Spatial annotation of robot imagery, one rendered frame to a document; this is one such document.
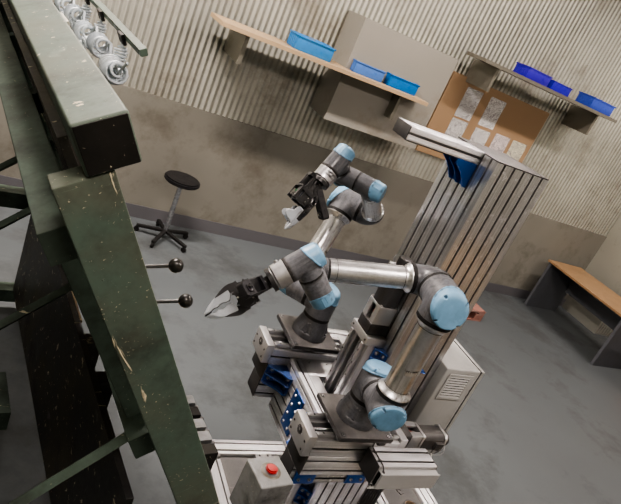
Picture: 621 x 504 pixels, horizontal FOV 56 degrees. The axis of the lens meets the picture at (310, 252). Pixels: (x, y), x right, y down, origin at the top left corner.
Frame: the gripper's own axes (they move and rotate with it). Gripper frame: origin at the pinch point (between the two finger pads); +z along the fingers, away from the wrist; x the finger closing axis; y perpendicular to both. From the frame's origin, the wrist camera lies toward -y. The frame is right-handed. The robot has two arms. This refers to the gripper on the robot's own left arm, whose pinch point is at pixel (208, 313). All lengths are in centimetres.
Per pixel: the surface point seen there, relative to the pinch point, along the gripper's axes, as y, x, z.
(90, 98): -61, 38, -6
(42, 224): -50, 26, 14
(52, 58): -43, 59, -1
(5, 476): 106, -10, 119
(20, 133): -19, 60, 17
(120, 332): -36.9, 2.5, 13.8
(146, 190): 347, 150, 32
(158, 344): -30.3, -3.0, 9.5
